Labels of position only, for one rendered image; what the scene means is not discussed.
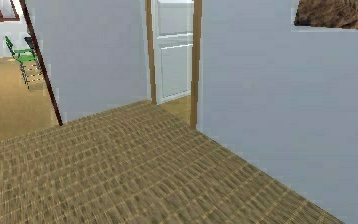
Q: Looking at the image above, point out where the white panelled room door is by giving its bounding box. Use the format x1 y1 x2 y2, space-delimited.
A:
152 0 195 105

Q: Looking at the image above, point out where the green chair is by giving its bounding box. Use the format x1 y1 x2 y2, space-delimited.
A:
4 35 45 90

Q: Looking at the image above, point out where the red framed window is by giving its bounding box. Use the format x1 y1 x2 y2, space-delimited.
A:
0 0 21 23

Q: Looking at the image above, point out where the brown framed wall picture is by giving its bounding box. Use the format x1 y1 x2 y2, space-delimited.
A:
293 0 358 31

